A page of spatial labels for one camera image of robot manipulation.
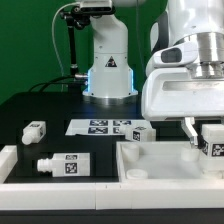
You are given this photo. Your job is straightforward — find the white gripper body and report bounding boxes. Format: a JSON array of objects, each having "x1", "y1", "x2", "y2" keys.
[{"x1": 140, "y1": 39, "x2": 224, "y2": 122}]

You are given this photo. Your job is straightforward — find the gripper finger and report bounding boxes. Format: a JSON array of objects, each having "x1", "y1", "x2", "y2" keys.
[{"x1": 181, "y1": 117, "x2": 198, "y2": 147}]

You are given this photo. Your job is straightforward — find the white square tabletop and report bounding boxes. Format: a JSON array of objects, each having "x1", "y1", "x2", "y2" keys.
[{"x1": 116, "y1": 142, "x2": 224, "y2": 182}]

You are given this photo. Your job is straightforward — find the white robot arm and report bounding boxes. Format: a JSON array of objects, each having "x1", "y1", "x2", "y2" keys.
[{"x1": 81, "y1": 0, "x2": 224, "y2": 145}]

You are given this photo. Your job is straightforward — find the paper sheet with tags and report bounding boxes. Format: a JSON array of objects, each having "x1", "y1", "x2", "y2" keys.
[{"x1": 65, "y1": 119, "x2": 151, "y2": 136}]

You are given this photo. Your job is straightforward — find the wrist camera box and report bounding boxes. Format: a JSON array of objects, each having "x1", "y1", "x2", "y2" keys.
[{"x1": 161, "y1": 42, "x2": 198, "y2": 65}]

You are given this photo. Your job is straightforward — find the white front fence wall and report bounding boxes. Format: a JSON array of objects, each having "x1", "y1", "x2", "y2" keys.
[{"x1": 0, "y1": 180, "x2": 224, "y2": 210}]

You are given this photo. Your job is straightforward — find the white fence wall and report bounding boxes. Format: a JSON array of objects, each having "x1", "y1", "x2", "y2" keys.
[
  {"x1": 0, "y1": 145, "x2": 18, "y2": 184},
  {"x1": 0, "y1": 180, "x2": 224, "y2": 210}
]

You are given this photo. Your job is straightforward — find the black cables on table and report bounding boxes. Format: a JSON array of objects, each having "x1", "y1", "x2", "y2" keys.
[{"x1": 28, "y1": 75, "x2": 88, "y2": 93}]

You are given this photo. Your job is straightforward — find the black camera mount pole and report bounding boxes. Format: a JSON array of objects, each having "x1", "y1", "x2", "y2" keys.
[{"x1": 60, "y1": 6, "x2": 90, "y2": 81}]

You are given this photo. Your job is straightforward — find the grey cable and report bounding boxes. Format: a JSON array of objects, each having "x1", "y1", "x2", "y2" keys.
[{"x1": 51, "y1": 2, "x2": 83, "y2": 93}]

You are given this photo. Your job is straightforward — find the white left fence wall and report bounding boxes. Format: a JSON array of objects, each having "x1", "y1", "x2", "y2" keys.
[{"x1": 0, "y1": 145, "x2": 18, "y2": 184}]

